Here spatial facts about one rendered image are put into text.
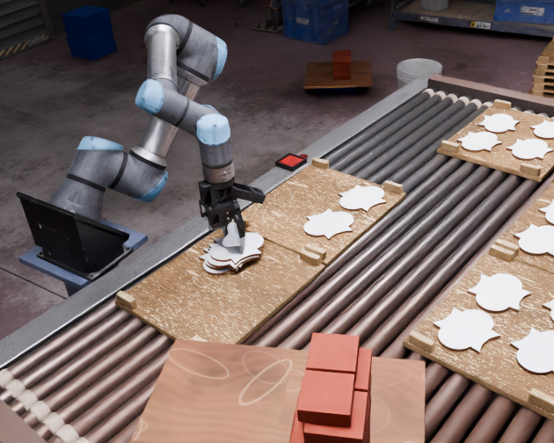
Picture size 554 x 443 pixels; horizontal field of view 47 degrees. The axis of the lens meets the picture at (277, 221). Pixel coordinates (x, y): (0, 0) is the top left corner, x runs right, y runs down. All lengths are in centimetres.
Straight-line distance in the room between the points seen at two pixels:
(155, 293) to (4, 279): 196
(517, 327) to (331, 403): 77
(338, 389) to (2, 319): 257
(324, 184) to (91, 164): 69
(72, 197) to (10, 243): 195
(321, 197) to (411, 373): 82
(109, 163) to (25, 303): 155
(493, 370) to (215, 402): 58
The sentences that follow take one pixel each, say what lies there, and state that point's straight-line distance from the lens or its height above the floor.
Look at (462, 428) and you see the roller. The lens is 135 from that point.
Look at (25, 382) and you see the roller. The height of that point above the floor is 92.
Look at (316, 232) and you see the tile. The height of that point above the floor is 94.
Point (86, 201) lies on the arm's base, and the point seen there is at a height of 104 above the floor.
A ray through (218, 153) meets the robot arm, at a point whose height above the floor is 127.
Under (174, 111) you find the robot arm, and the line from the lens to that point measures 156.
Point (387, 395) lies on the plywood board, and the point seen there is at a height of 104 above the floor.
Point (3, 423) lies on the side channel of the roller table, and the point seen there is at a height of 95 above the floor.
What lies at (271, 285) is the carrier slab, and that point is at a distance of 162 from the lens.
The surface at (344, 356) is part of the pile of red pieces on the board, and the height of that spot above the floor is 131.
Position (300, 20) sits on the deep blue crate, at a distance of 613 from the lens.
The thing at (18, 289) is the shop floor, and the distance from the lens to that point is 344.
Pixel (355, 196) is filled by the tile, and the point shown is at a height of 94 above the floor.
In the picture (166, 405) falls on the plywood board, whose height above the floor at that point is 104.
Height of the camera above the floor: 196
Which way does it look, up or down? 34 degrees down
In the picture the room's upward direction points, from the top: 5 degrees counter-clockwise
